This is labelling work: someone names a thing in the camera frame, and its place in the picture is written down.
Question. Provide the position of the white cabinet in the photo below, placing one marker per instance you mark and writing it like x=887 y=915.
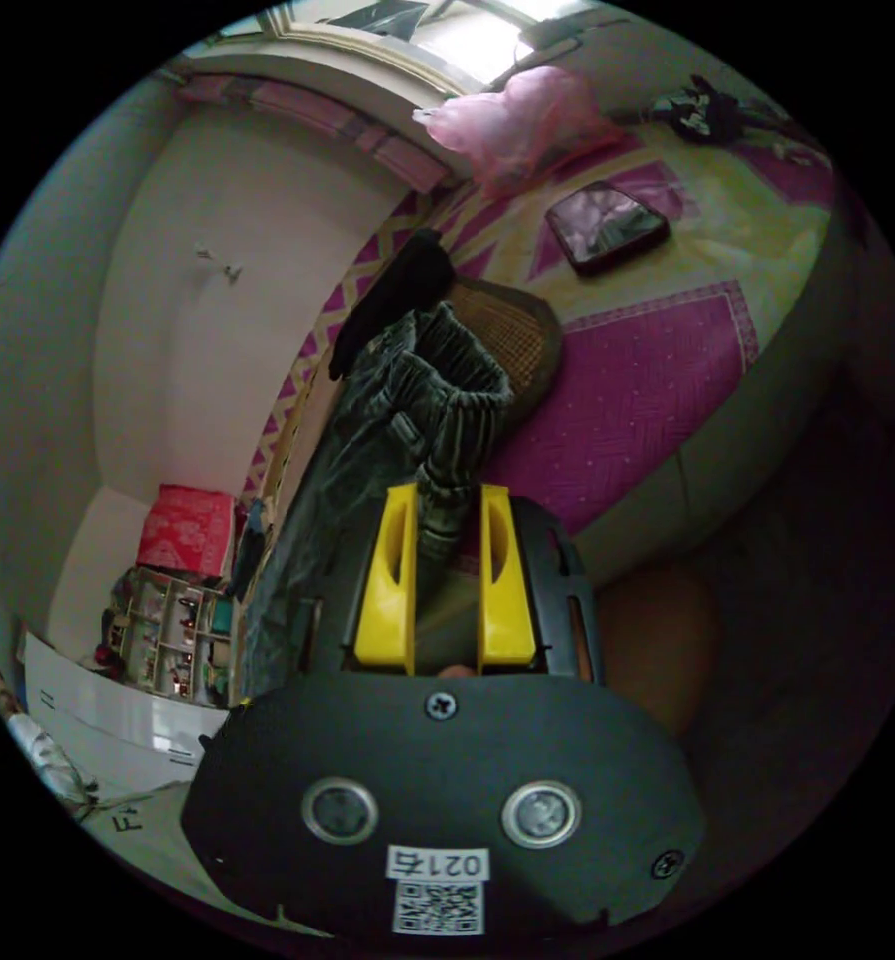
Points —
x=109 y=712

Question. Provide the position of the black garment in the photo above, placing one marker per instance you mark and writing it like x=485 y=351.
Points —
x=406 y=289

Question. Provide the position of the brown woven hand fan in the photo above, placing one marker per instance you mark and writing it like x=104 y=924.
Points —
x=522 y=337

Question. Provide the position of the bed with magenta yellow mat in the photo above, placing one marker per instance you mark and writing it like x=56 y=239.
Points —
x=634 y=390

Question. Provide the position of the pile of clothes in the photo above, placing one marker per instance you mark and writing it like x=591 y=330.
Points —
x=706 y=109

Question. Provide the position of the pink plastic bag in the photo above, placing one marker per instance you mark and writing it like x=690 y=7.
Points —
x=526 y=120

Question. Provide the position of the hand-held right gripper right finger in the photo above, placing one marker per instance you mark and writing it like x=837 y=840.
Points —
x=508 y=607

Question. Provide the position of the dark grey-green jeans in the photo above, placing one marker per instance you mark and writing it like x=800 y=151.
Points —
x=387 y=420

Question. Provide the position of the window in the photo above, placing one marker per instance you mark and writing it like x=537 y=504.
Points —
x=447 y=34

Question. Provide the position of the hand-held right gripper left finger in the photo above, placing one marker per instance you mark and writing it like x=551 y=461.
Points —
x=388 y=600

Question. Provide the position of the cluttered open shelf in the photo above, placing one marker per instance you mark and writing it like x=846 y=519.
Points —
x=169 y=637

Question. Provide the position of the red patterned carton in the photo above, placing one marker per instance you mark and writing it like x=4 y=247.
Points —
x=186 y=529

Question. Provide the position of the person's right hand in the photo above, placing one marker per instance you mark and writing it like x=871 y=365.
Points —
x=657 y=645

